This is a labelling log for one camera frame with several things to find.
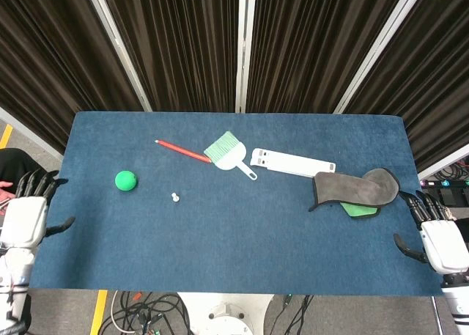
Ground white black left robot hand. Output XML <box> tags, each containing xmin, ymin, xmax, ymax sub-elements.
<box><xmin>0</xmin><ymin>169</ymin><xmax>76</xmax><ymax>251</ymax></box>

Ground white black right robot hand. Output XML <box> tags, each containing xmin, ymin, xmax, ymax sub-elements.
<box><xmin>393</xmin><ymin>190</ymin><xmax>469</xmax><ymax>276</ymax></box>

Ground person in dark clothes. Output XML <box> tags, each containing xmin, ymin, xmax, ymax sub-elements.
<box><xmin>0</xmin><ymin>147</ymin><xmax>36</xmax><ymax>206</ymax></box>

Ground black power strip coloured switches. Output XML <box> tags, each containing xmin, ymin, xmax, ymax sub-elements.
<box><xmin>419</xmin><ymin>178</ymin><xmax>469</xmax><ymax>190</ymax></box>

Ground green cloth black trim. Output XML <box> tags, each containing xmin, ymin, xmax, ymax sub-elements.
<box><xmin>339</xmin><ymin>201</ymin><xmax>381</xmax><ymax>219</ymax></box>

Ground grey cloth mitt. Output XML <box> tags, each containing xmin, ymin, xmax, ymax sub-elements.
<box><xmin>308</xmin><ymin>167</ymin><xmax>401</xmax><ymax>213</ymax></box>

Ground green ball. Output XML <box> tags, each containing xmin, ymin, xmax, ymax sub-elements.
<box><xmin>114</xmin><ymin>170</ymin><xmax>139</xmax><ymax>192</ymax></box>

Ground yellow floor tape strip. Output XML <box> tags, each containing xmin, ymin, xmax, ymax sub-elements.
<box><xmin>89</xmin><ymin>290</ymin><xmax>109</xmax><ymax>335</ymax></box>

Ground dark pleated curtain panel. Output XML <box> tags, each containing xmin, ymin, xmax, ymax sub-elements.
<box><xmin>345</xmin><ymin>0</ymin><xmax>469</xmax><ymax>174</ymax></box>
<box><xmin>0</xmin><ymin>0</ymin><xmax>144</xmax><ymax>155</ymax></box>
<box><xmin>244</xmin><ymin>0</ymin><xmax>410</xmax><ymax>115</ymax></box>
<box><xmin>99</xmin><ymin>0</ymin><xmax>241</xmax><ymax>113</ymax></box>

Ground red pencil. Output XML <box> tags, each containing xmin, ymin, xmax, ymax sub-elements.
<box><xmin>154</xmin><ymin>139</ymin><xmax>213</xmax><ymax>164</ymax></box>

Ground blue table mat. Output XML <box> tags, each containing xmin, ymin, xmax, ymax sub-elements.
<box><xmin>28</xmin><ymin>111</ymin><xmax>444</xmax><ymax>298</ymax></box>

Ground white brush green bristles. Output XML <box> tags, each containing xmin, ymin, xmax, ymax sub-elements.
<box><xmin>203</xmin><ymin>130</ymin><xmax>259</xmax><ymax>182</ymax></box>

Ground white screen frame post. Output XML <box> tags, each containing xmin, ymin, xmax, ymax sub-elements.
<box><xmin>82</xmin><ymin>0</ymin><xmax>152</xmax><ymax>113</ymax></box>
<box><xmin>417</xmin><ymin>152</ymin><xmax>469</xmax><ymax>181</ymax></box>
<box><xmin>332</xmin><ymin>0</ymin><xmax>429</xmax><ymax>115</ymax></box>
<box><xmin>234</xmin><ymin>0</ymin><xmax>256</xmax><ymax>114</ymax></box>

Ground white floor cable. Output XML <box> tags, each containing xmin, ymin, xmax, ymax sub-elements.
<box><xmin>108</xmin><ymin>290</ymin><xmax>129</xmax><ymax>333</ymax></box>

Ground black floor cable bundle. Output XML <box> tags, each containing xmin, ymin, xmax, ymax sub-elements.
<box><xmin>100</xmin><ymin>290</ymin><xmax>192</xmax><ymax>335</ymax></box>
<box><xmin>266</xmin><ymin>294</ymin><xmax>317</xmax><ymax>335</ymax></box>

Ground white table pedestal base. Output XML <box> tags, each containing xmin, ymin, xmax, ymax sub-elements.
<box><xmin>177</xmin><ymin>292</ymin><xmax>274</xmax><ymax>335</ymax></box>

